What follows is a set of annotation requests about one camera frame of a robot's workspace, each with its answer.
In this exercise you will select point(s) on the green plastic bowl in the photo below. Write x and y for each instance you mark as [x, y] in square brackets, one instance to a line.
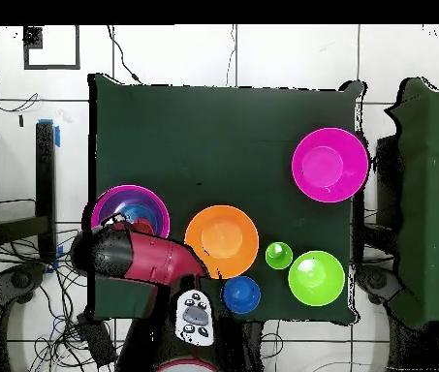
[319, 286]

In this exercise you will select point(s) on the orange-red plastic cup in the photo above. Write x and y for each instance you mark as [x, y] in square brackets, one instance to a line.
[143, 226]

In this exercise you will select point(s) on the dark blue bowl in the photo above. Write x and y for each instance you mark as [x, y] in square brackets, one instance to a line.
[242, 294]

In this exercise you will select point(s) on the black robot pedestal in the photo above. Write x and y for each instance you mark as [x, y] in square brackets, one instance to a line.
[248, 348]

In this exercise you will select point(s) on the black pedestal foot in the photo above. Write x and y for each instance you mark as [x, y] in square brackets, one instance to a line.
[374, 281]
[21, 279]

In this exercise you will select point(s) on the black stand with blue tape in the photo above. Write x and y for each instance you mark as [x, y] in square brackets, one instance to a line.
[45, 174]

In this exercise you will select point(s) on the purple plastic bowl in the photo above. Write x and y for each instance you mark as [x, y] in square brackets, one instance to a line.
[126, 197]

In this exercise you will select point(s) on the black square floor frame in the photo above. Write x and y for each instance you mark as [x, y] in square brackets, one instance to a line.
[33, 38]

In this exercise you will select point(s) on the dark green tablecloth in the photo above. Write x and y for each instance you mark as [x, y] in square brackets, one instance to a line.
[184, 124]

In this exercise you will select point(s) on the pink plastic bowl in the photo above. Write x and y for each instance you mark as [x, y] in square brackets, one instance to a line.
[327, 162]
[164, 217]

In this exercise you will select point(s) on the orange plastic bowl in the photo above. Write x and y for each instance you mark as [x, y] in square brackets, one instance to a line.
[221, 242]

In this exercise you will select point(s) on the black power adapter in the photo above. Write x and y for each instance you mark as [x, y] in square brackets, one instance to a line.
[97, 341]

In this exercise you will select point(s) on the translucent blue bowl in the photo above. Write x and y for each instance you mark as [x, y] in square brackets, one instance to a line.
[141, 211]

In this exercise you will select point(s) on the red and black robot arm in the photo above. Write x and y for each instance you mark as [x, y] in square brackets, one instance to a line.
[153, 255]

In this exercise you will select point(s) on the green plastic cup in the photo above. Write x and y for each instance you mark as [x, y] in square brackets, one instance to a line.
[281, 259]

